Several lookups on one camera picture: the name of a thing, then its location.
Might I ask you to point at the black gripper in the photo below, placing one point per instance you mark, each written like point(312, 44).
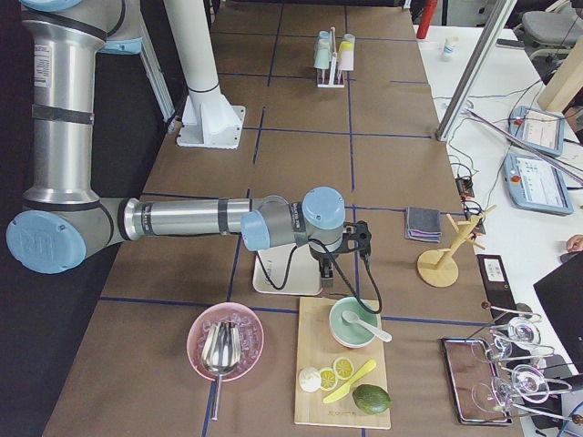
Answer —
point(325, 258)

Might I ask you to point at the cream rabbit tray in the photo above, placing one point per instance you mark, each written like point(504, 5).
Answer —
point(303, 277)

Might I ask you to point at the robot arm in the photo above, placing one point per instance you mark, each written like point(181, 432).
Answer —
point(65, 222)

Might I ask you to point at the pink cup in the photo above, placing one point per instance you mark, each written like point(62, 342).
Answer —
point(346, 61)

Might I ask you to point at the green cup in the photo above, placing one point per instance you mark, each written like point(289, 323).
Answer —
point(322, 58)

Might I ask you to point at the yellow cup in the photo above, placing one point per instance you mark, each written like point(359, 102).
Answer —
point(345, 47)

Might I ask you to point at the blue-grey cup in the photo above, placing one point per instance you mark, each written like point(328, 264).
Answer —
point(324, 34)

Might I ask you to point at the grey cup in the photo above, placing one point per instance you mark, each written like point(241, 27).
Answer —
point(349, 38)

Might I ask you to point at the white spoon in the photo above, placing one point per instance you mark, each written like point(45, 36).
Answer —
point(353, 318)

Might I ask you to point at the green bowl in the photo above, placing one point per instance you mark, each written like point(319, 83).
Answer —
point(351, 335)

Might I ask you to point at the lemon slice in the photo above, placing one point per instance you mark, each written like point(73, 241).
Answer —
point(343, 368)
point(328, 379)

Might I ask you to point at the bamboo cutting board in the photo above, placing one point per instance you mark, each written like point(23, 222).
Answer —
point(318, 348)

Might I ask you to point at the pink bowl with ice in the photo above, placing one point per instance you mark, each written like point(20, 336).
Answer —
point(251, 337)

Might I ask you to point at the yellow plastic knife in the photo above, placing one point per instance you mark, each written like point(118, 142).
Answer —
point(342, 391)

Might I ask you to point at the grey folded cloth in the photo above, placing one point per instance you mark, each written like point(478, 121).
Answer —
point(422, 224)

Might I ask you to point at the wooden mug tree stand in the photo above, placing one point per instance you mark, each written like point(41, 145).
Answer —
point(437, 266)

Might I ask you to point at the metal ice scoop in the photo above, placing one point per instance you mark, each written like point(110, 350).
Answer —
point(220, 356)

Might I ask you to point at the green avocado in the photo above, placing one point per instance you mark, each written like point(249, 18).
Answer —
point(371, 399)

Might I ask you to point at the black label box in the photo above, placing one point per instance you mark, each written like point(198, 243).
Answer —
point(497, 287)

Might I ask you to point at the wine glass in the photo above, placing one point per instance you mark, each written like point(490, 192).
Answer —
point(522, 331)
point(524, 384)

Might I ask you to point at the teach pendant near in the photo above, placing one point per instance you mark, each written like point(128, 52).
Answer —
point(534, 185)

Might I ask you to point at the teach pendant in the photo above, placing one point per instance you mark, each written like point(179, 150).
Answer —
point(534, 185)
point(539, 129)

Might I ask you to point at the teach pendant far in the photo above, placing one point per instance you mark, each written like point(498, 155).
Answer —
point(539, 129)

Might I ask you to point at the red fire extinguisher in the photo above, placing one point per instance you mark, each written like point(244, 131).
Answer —
point(426, 18)

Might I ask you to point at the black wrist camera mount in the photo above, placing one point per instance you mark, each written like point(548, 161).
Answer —
point(356, 238)

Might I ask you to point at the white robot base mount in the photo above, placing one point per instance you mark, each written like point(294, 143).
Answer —
point(208, 119)

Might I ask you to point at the white wire cup rack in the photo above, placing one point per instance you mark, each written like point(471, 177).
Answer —
point(330, 78)

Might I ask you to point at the grey aluminium post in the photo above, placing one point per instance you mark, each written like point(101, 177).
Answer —
point(494, 25)

